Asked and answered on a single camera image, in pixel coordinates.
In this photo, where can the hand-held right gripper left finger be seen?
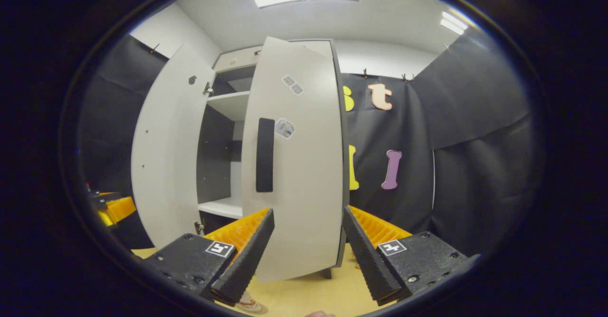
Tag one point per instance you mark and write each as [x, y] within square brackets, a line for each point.
[247, 255]

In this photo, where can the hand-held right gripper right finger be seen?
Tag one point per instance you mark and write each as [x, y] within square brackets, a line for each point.
[368, 257]

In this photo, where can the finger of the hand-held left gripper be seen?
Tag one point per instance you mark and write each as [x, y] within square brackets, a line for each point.
[121, 207]

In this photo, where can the clear bottle with red label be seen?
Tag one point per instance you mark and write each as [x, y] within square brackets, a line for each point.
[249, 302]

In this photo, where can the grey cabinet door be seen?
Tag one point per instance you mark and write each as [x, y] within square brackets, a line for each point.
[308, 165]
[166, 155]

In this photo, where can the grey cabinet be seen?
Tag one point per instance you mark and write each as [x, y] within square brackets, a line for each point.
[225, 103]

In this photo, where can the metal door hinge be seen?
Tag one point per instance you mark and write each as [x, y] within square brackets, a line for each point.
[208, 89]
[199, 227]

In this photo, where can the black backdrop cloth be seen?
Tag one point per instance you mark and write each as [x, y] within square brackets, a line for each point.
[475, 174]

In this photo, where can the small ceiling light panel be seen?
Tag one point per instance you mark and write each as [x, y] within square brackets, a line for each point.
[453, 22]

